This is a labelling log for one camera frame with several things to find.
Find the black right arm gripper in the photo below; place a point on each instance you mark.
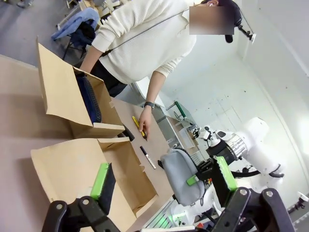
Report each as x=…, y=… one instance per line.
x=220, y=149

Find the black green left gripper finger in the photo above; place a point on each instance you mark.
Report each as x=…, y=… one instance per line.
x=101, y=191

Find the grey fabric pouch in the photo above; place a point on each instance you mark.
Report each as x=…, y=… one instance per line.
x=178, y=174

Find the yellow marker pen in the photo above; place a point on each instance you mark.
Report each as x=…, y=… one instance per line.
x=135, y=121

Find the person's right forearm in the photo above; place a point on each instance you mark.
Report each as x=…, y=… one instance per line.
x=90, y=59

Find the person's left forearm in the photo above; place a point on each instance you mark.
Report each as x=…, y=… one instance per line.
x=154, y=89

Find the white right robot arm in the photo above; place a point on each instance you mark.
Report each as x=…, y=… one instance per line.
x=256, y=145

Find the open brown cardboard box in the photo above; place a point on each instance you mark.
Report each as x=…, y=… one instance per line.
x=67, y=164

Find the person's left hand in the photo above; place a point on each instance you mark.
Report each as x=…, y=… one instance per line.
x=145, y=122

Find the clear plastic bin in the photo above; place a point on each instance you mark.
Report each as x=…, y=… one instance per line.
x=187, y=139

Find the black marker with white label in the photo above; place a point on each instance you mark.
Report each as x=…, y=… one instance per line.
x=147, y=157

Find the navy blue zipper pouch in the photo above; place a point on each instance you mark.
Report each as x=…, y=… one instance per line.
x=88, y=101

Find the black wrist watch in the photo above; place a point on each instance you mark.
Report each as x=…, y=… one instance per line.
x=149, y=105

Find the black trousers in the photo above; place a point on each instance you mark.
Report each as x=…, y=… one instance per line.
x=108, y=77

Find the black chair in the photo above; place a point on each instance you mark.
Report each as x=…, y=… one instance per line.
x=79, y=42

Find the white knit sweater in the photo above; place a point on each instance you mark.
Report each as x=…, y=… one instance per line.
x=144, y=43

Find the person's head with black cap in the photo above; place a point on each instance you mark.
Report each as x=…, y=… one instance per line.
x=229, y=7

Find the blue jacket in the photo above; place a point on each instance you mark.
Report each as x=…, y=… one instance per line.
x=72, y=23

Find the white background desks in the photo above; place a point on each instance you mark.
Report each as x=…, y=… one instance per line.
x=72, y=9

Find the white wrist camera unit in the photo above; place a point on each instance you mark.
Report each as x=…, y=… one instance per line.
x=208, y=135

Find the green metal frame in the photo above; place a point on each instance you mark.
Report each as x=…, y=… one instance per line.
x=181, y=111

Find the black wall camera mount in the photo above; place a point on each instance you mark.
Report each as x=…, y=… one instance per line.
x=247, y=32

